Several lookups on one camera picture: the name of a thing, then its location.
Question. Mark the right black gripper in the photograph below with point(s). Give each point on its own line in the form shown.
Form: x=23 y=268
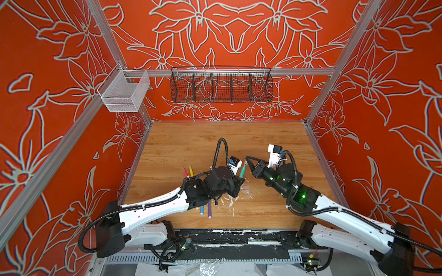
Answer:
x=260 y=169

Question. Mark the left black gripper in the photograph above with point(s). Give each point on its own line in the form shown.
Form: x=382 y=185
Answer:
x=236 y=182

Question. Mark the green marker pen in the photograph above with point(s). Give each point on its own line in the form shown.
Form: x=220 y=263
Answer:
x=243 y=170

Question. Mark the purple marker pen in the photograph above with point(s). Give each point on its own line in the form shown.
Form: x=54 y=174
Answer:
x=209 y=210

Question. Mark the yellow marker pen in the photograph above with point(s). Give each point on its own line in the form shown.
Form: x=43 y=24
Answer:
x=191 y=170

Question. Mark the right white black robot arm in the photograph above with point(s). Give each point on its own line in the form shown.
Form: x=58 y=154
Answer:
x=329 y=224

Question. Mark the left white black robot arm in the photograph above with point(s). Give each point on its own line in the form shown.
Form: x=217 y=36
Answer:
x=127 y=225

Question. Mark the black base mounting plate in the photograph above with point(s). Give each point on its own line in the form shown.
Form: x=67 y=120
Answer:
x=243 y=243

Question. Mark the small green circuit board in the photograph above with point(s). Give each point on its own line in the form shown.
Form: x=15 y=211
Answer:
x=311 y=262

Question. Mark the white mesh basket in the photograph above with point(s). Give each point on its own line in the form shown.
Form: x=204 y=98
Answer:
x=124 y=90

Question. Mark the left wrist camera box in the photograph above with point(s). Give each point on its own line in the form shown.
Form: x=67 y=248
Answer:
x=234 y=164

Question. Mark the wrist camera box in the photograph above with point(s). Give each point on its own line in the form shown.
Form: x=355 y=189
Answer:
x=234 y=164
x=275 y=152

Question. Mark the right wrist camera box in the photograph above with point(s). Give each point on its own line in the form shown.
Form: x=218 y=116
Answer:
x=275 y=152

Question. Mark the white slotted cable duct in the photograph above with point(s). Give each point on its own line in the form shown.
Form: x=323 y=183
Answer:
x=149 y=258

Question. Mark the black wire basket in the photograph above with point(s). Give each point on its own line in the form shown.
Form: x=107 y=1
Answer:
x=221 y=84

